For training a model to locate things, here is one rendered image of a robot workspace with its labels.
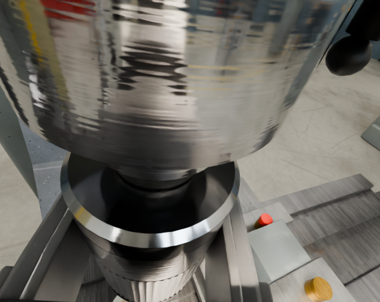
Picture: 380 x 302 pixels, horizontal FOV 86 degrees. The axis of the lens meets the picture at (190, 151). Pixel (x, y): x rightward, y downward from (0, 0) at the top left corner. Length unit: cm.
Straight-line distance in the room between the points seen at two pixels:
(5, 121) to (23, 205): 120
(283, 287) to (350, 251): 27
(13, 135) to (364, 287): 72
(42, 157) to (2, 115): 10
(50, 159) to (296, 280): 46
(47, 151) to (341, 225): 63
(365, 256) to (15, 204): 170
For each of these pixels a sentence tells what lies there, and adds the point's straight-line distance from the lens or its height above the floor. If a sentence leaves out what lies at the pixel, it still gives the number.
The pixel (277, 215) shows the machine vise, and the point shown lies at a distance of 35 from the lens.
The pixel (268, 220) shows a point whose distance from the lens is 30.
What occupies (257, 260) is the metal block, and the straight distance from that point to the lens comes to 27.
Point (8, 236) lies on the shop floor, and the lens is 162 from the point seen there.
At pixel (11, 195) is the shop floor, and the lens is 179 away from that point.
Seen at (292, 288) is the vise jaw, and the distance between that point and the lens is 31.
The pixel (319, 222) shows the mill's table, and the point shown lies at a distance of 54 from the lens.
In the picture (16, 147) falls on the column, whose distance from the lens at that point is 57.
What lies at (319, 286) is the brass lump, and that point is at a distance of 31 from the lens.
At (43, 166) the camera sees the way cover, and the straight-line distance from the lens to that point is 50.
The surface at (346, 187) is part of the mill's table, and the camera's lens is 67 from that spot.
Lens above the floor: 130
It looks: 44 degrees down
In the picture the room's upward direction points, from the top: 12 degrees clockwise
